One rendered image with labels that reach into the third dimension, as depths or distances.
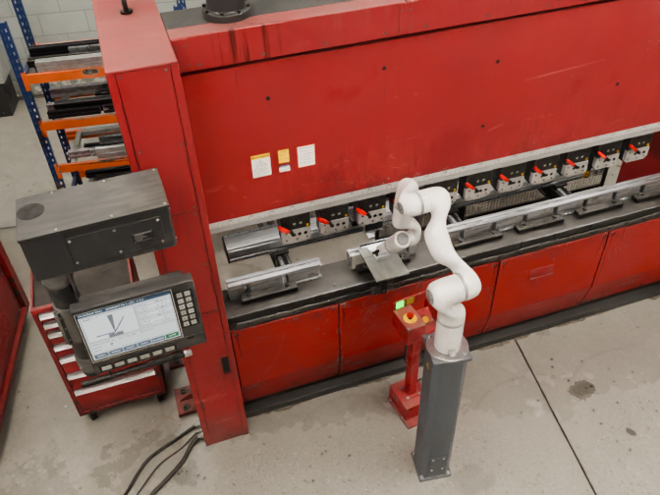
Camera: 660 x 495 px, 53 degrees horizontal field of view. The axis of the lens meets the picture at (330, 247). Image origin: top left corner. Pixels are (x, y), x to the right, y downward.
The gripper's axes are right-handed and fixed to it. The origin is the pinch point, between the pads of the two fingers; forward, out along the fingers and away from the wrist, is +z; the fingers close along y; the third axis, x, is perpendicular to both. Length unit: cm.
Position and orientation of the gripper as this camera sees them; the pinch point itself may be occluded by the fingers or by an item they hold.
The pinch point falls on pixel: (382, 251)
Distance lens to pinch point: 343.4
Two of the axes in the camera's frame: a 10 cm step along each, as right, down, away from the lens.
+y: -9.2, 2.8, -2.8
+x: 3.2, 9.4, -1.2
